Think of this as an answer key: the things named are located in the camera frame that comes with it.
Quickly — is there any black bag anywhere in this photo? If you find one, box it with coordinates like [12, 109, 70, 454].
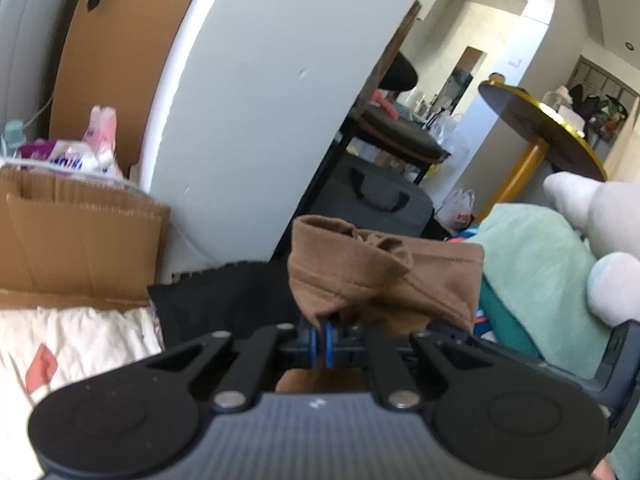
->
[320, 157, 435, 238]

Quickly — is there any teal printed garment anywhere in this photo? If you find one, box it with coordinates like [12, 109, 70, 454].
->
[445, 225, 543, 361]

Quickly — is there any round yellow-edged table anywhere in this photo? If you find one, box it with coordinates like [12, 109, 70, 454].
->
[477, 80, 608, 221]

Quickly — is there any dark cushioned stool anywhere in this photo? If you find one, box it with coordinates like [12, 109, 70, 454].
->
[345, 105, 451, 171]

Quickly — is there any white cable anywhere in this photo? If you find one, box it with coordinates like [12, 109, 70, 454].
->
[20, 90, 56, 131]

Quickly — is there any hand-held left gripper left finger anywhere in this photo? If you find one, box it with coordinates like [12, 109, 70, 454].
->
[147, 322, 321, 411]

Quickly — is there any white plastic bag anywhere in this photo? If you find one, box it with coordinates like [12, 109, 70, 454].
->
[435, 187, 476, 228]

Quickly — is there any tall cardboard box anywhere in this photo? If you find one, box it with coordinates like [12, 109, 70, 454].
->
[47, 0, 216, 181]

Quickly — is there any folded black garment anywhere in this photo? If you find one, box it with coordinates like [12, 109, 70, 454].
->
[147, 259, 301, 356]

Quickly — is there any light blue bottle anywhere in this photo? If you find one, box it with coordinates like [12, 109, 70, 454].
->
[0, 120, 26, 158]

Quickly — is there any brown printed t-shirt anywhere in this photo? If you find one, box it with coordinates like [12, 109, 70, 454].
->
[275, 215, 486, 393]

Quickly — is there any mint green blanket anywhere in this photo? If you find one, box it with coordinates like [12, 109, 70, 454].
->
[472, 203, 601, 376]

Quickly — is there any pink and white plastic packet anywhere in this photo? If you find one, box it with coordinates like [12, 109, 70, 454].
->
[15, 105, 126, 181]

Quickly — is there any white printed bed sheet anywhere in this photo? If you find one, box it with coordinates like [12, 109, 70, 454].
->
[0, 305, 166, 480]

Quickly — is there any flattened cardboard sheet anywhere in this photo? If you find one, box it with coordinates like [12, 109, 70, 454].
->
[0, 167, 171, 311]

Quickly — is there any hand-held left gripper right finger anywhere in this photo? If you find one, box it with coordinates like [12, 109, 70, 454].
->
[322, 322, 483, 412]

